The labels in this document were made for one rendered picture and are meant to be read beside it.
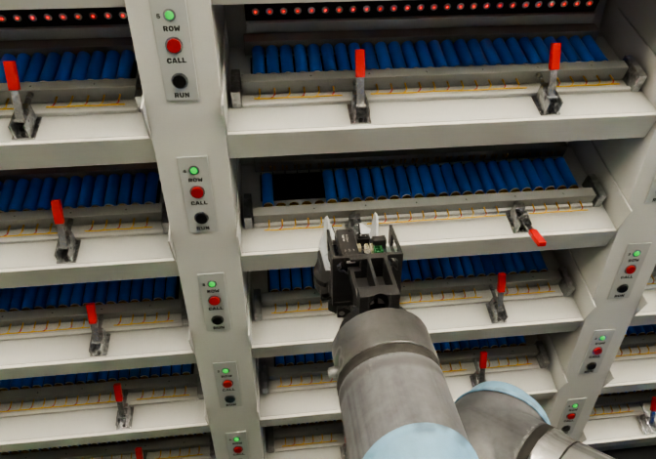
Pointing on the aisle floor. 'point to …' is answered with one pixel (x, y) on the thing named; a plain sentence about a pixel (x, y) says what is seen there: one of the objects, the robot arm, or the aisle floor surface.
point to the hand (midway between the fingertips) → (347, 236)
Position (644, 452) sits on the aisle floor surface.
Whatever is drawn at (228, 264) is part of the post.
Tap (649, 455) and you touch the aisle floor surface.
